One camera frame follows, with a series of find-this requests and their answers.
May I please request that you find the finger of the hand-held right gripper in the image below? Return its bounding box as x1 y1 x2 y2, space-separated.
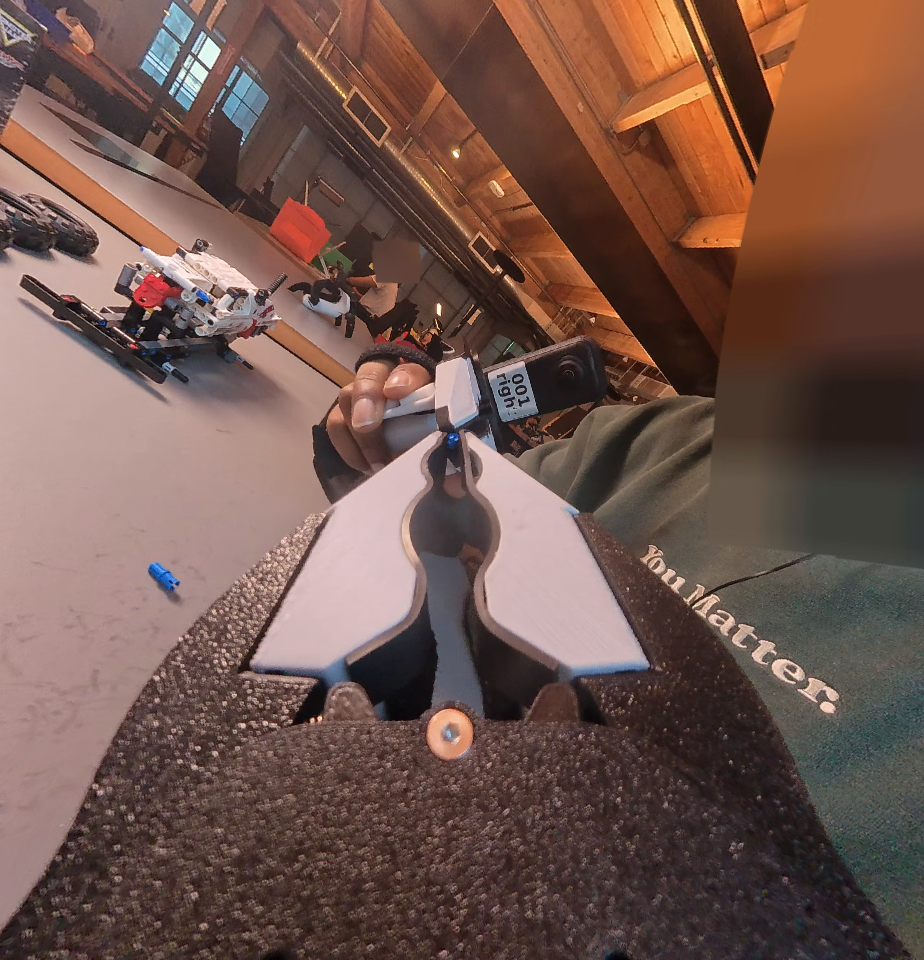
434 357 484 436

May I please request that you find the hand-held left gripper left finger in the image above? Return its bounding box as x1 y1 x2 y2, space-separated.
249 433 444 687

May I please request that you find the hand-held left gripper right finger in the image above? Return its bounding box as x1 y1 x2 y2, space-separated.
460 433 652 678

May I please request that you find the white lego truck model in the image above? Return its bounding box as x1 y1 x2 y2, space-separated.
19 238 289 385

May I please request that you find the lego set box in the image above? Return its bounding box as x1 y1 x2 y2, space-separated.
0 0 46 174

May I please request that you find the white and black device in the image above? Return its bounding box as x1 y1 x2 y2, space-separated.
289 273 365 339

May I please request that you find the orange red chair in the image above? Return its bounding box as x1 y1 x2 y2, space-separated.
269 196 331 264

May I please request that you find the silver ventilation duct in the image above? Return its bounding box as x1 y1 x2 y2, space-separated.
289 41 560 301

